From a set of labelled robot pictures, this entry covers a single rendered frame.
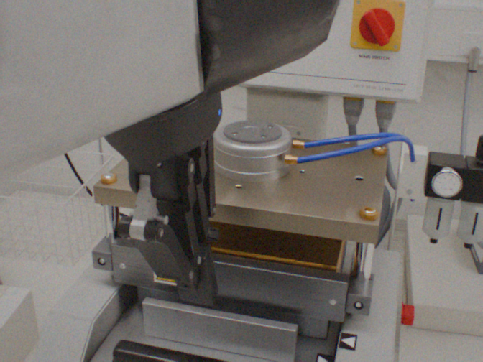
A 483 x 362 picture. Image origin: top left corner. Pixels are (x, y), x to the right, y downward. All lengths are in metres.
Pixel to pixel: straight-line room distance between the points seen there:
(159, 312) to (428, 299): 0.52
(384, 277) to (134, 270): 0.26
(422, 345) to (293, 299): 0.44
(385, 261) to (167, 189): 0.37
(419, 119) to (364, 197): 0.62
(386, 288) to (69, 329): 0.32
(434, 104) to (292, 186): 0.63
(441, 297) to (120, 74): 0.87
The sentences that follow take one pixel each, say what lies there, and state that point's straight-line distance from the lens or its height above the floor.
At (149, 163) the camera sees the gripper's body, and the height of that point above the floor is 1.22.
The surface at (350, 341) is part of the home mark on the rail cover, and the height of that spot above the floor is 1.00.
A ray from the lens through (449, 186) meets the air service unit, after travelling 0.72.
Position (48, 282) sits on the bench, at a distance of 1.11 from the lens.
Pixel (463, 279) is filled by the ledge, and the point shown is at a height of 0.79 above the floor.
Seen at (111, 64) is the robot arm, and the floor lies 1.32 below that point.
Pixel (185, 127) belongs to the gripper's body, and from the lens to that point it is 0.33.
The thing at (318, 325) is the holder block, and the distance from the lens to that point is 0.61.
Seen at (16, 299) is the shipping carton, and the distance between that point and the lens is 0.92.
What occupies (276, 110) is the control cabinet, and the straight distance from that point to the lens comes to 0.76.
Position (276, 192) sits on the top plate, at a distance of 0.57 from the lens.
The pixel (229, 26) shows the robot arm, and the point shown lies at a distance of 0.18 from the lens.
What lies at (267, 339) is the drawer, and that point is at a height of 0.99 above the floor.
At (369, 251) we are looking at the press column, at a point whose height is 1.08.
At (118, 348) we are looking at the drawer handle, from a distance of 0.55.
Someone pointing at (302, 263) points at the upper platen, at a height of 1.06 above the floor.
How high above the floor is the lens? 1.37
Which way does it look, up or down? 26 degrees down
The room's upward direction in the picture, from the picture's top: 1 degrees clockwise
